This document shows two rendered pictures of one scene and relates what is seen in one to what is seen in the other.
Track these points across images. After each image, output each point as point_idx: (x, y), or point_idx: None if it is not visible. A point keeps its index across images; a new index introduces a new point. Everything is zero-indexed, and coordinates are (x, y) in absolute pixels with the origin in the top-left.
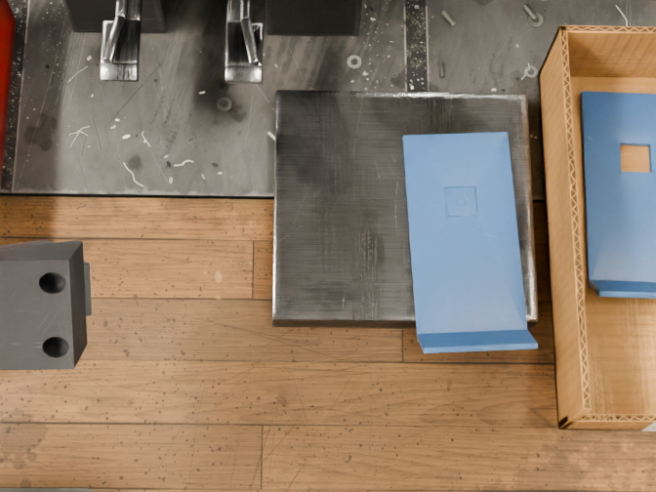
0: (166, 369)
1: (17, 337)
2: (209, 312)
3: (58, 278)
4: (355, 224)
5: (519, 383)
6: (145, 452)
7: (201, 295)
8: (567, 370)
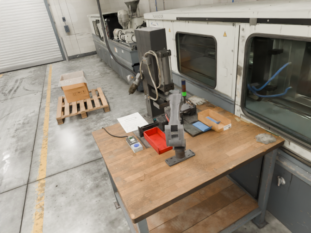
0: (187, 142)
1: (187, 107)
2: (187, 138)
3: (187, 104)
4: (193, 129)
5: (213, 132)
6: (190, 146)
7: (186, 138)
8: (215, 127)
